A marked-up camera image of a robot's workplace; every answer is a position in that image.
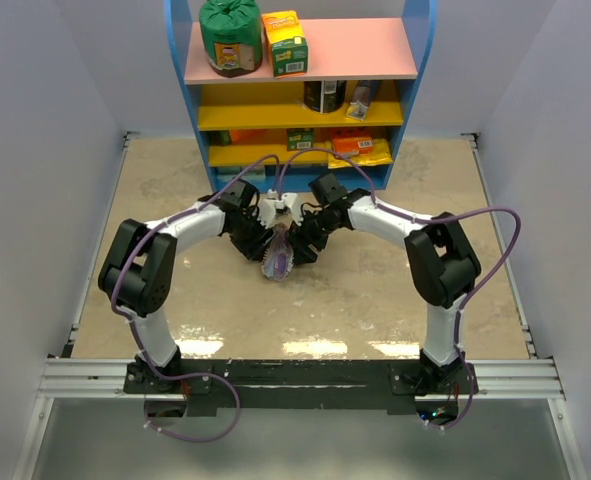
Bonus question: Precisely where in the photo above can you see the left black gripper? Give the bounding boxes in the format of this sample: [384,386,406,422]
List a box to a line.
[230,209,279,263]

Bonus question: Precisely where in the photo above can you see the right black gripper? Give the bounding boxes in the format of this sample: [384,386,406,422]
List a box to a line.
[284,206,336,266]

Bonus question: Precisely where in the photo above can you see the patterned sunglasses case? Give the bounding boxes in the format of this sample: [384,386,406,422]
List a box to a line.
[261,223,294,281]

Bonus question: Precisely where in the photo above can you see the pink sunglasses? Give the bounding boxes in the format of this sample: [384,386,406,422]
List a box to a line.
[264,236,291,280]

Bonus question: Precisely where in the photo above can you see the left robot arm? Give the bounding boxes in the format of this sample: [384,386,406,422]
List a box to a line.
[98,180,273,392]

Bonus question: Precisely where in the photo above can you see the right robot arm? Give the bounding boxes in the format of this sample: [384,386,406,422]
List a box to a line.
[287,174,481,395]

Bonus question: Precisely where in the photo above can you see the teal tissue packs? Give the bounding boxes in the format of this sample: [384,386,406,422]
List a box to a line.
[215,166,266,184]

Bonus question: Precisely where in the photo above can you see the orange packet left shelf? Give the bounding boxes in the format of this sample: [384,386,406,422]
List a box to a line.
[213,129,266,146]

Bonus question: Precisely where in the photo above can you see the small green box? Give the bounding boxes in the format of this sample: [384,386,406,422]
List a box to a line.
[286,128,315,151]

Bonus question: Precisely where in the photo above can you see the orange box on shelf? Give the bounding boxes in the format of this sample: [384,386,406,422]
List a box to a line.
[330,127,374,157]

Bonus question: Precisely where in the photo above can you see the yellow snack bag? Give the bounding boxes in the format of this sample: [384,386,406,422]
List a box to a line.
[327,138,393,169]

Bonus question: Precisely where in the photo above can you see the silver foil pouch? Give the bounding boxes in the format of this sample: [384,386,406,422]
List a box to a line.
[345,80,381,121]

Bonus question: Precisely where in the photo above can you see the black labelled can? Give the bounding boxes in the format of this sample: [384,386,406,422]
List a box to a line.
[304,80,347,114]

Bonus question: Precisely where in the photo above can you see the blue shelf unit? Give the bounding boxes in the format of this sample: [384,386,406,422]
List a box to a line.
[164,1,437,190]

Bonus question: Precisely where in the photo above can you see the orange green sponge box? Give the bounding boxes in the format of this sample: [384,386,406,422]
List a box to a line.
[261,10,309,78]

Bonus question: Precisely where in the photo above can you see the green toilet paper pack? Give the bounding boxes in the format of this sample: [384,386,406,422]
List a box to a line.
[199,0,263,78]

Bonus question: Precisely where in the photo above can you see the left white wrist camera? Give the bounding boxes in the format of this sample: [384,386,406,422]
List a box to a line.
[258,189,284,228]

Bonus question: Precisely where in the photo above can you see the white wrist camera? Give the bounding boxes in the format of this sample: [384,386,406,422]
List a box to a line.
[280,192,303,224]
[258,189,284,228]

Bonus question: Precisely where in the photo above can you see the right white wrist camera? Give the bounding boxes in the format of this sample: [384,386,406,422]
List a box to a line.
[280,192,303,224]

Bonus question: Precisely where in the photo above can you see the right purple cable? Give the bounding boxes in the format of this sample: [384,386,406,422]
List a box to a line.
[274,147,522,431]

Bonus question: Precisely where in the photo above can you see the purple cable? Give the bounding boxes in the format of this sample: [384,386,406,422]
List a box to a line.
[110,153,282,446]
[274,147,522,431]

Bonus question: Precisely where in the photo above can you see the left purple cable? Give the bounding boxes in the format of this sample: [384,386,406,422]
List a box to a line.
[110,153,282,446]

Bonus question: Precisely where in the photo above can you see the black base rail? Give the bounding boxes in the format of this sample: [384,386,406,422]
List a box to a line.
[123,359,479,418]

